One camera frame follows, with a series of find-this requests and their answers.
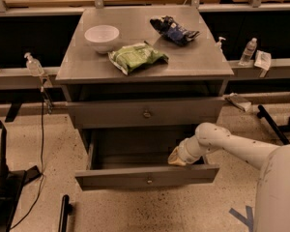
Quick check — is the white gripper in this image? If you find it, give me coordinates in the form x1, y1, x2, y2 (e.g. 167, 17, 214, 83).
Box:
167, 136, 206, 166

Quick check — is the grey drawer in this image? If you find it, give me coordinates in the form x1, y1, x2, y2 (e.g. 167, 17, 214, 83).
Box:
75, 126, 219, 190
67, 98, 225, 129

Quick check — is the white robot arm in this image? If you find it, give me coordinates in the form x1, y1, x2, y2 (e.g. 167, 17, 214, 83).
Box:
168, 123, 290, 232

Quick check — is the grey top drawer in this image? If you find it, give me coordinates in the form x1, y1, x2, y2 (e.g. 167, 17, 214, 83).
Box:
67, 98, 225, 129

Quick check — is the grey drawer cabinet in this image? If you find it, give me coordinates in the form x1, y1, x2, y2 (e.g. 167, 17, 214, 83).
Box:
56, 6, 233, 164

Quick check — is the green chip bag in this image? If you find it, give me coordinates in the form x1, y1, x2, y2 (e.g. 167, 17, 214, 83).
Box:
108, 42, 169, 75

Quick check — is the black bar on floor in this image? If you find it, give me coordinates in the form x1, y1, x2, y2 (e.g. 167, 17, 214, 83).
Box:
58, 194, 73, 232

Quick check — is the right sanitizer pump bottle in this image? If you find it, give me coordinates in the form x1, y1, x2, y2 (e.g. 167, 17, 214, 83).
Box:
216, 37, 226, 52

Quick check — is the sanitizer pump bottle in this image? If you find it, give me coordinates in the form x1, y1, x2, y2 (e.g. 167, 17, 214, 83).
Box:
24, 52, 44, 76
216, 37, 226, 52

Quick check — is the black stand leg right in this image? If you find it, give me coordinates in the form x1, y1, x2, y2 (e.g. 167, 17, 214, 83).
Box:
257, 104, 290, 145

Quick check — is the blue chip bag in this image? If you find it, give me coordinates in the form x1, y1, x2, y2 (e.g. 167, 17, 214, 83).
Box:
150, 15, 200, 46

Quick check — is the white paper packet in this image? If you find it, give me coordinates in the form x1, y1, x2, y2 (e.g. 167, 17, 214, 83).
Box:
254, 50, 272, 71

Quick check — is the clear water bottle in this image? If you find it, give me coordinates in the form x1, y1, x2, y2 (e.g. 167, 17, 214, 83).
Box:
239, 38, 257, 66

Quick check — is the white bowl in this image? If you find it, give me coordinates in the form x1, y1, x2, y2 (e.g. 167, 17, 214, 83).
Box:
84, 25, 120, 54

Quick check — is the left sanitizer pump bottle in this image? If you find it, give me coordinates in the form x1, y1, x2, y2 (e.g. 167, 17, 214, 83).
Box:
24, 52, 44, 76

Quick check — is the black stand base left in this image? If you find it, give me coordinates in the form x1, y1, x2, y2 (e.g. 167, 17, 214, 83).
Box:
0, 120, 42, 232

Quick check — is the folded cloth on rail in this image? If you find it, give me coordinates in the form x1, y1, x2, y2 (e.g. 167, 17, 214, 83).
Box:
225, 93, 251, 111

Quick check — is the black cable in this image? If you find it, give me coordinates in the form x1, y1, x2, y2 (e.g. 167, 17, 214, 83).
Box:
9, 86, 46, 232

